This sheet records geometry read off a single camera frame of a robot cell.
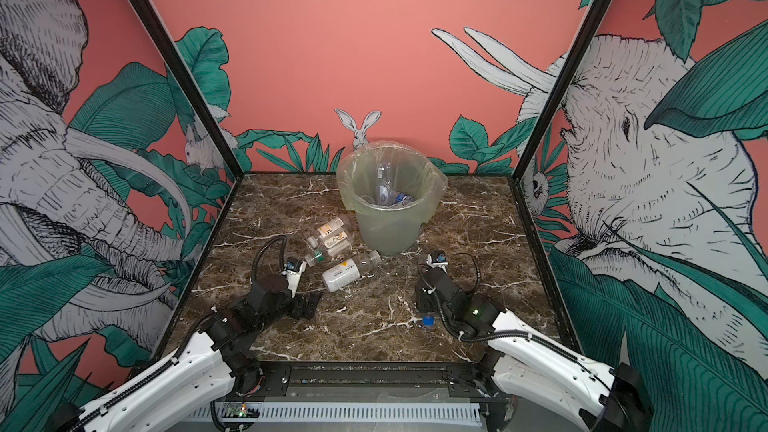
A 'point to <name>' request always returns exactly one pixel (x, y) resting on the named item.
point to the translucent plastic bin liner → (390, 177)
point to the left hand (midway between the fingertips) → (308, 284)
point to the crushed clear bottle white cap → (384, 190)
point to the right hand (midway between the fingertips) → (418, 285)
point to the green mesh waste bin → (393, 234)
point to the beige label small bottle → (338, 245)
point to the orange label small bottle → (329, 227)
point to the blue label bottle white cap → (404, 199)
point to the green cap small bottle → (316, 256)
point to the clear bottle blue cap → (428, 320)
